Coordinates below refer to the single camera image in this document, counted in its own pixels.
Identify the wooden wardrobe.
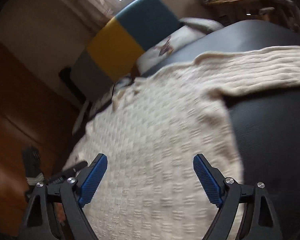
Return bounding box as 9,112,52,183
0,44,78,236

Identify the wooden desk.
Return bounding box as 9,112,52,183
199,0,270,26

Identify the grey yellow blue sofa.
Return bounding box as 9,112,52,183
58,0,225,136

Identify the deer print pillow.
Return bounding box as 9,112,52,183
136,26,206,77

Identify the geometric pattern pillow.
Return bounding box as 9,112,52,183
89,75,133,119

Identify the cream knitted sweater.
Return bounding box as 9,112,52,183
66,46,300,239

